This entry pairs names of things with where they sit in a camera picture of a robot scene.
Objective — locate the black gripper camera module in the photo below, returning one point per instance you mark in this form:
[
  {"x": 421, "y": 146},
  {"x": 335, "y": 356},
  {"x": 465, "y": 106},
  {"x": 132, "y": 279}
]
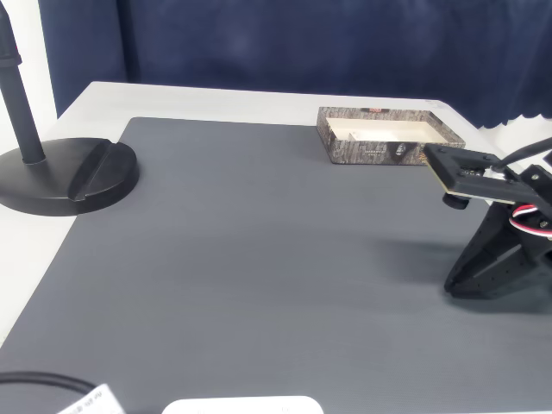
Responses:
[{"x": 474, "y": 187}]

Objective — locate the white flat device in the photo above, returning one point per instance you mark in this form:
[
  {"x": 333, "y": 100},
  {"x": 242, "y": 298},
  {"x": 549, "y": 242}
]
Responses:
[{"x": 241, "y": 405}]

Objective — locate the black round-base camera stand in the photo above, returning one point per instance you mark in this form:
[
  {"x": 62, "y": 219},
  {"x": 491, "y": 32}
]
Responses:
[{"x": 64, "y": 177}]

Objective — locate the navy blue curtain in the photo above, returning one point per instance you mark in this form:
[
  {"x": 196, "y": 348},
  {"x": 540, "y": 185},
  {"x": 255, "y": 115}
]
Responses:
[{"x": 302, "y": 43}]

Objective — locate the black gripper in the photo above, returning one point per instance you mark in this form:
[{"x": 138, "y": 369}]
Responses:
[{"x": 496, "y": 263}]

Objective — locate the grey desk mat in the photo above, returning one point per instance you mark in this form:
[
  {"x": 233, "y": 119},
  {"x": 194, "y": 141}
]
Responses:
[{"x": 259, "y": 259}]

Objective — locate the stone-print cardboard box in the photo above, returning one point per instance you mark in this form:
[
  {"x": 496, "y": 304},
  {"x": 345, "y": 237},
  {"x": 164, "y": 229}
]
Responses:
[{"x": 366, "y": 153}]

